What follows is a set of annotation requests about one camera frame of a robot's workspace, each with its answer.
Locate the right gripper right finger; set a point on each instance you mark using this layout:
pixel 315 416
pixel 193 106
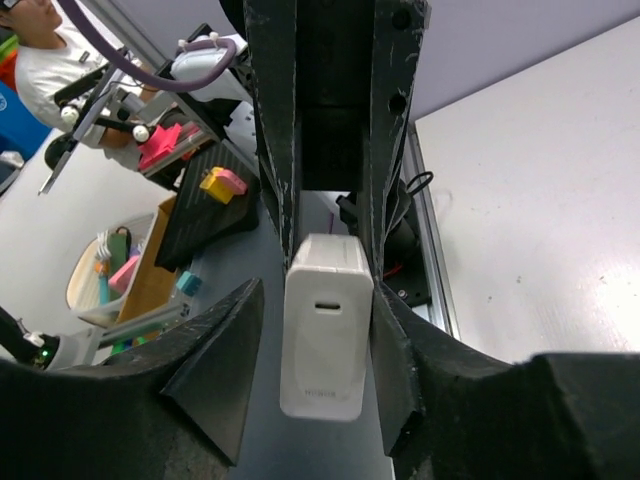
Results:
pixel 448 411

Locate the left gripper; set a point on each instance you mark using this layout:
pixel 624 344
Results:
pixel 324 73

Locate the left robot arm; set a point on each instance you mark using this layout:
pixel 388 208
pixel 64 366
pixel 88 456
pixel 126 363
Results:
pixel 208 66

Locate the yellow pink plug adapter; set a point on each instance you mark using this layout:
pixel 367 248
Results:
pixel 223 185

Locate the person in white shirt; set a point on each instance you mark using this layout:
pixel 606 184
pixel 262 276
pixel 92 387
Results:
pixel 51 55

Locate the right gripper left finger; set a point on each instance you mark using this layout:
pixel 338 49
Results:
pixel 172 408

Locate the black ribbed box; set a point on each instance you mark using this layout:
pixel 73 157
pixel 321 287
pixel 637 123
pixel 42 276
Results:
pixel 197 219

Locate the white bin with items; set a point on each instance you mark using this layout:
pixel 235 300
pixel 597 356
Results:
pixel 104 272

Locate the white charger plug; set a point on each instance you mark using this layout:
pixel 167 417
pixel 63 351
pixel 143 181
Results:
pixel 327 314

